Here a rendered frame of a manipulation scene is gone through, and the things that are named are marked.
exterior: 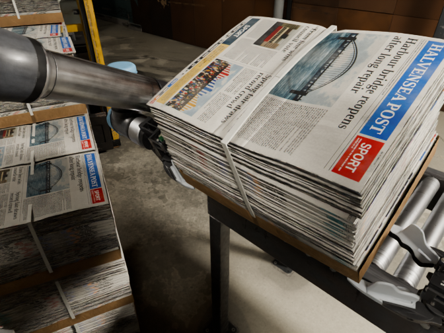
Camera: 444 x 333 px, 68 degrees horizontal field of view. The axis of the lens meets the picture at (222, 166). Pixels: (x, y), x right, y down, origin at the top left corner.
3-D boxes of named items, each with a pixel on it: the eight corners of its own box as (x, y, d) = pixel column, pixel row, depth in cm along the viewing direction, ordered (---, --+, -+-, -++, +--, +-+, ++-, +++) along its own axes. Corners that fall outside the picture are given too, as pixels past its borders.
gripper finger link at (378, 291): (347, 263, 46) (423, 275, 43) (347, 279, 51) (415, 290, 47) (347, 285, 45) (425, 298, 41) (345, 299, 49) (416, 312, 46)
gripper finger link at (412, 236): (401, 199, 50) (451, 248, 44) (396, 218, 55) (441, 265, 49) (384, 208, 50) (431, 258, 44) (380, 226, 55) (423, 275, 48)
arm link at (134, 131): (136, 148, 86) (158, 129, 89) (147, 154, 83) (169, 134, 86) (123, 128, 80) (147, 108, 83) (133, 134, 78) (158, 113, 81)
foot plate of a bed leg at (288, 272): (267, 263, 172) (267, 262, 171) (283, 248, 180) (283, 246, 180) (289, 278, 164) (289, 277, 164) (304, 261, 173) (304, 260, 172)
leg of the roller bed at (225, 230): (211, 330, 142) (207, 214, 104) (220, 321, 146) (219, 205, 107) (220, 339, 139) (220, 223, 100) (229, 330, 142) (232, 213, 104)
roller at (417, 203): (355, 274, 77) (360, 260, 74) (420, 185, 105) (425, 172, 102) (376, 287, 74) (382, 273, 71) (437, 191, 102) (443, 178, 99)
